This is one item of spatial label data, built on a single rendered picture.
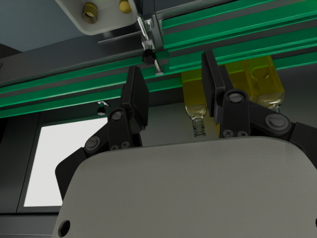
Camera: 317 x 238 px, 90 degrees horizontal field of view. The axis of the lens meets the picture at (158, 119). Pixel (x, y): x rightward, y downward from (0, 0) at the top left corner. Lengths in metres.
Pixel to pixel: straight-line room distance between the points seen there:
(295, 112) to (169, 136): 0.41
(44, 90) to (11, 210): 0.50
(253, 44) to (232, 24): 0.10
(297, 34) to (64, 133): 0.81
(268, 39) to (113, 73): 0.42
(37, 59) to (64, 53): 0.12
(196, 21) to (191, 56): 0.08
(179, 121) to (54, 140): 0.52
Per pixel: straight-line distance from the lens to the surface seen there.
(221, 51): 0.46
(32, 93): 0.70
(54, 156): 0.77
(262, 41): 0.49
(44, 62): 0.71
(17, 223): 0.86
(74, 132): 0.73
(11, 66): 0.84
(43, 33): 0.74
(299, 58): 0.61
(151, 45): 0.37
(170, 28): 0.43
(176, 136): 0.54
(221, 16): 0.43
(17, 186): 0.92
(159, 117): 0.58
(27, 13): 0.70
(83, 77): 0.59
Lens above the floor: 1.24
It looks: 21 degrees down
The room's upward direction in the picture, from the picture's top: 177 degrees clockwise
